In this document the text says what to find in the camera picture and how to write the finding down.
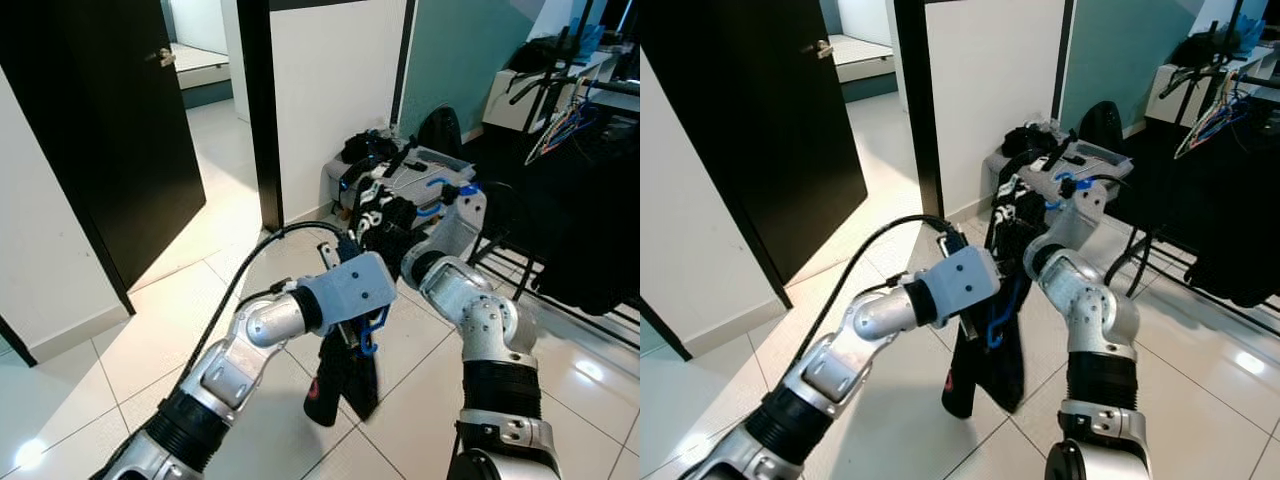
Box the black door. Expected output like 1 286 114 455
0 0 208 315
640 0 870 309

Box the black backpack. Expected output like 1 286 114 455
1077 99 1124 151
417 104 464 153

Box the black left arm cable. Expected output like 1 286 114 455
808 214 968 351
180 221 353 386

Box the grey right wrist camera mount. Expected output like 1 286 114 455
433 183 489 269
1058 176 1114 253

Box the black door frame post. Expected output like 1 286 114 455
893 0 947 223
236 0 287 233

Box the dark metal clothes rack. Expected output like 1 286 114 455
1105 65 1280 313
470 70 640 321

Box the black bag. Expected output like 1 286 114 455
505 38 571 106
1160 30 1236 96

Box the blue plastic hanger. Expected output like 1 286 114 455
358 176 453 358
985 176 1077 352

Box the black shirt white print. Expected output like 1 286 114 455
303 190 429 428
943 170 1049 419

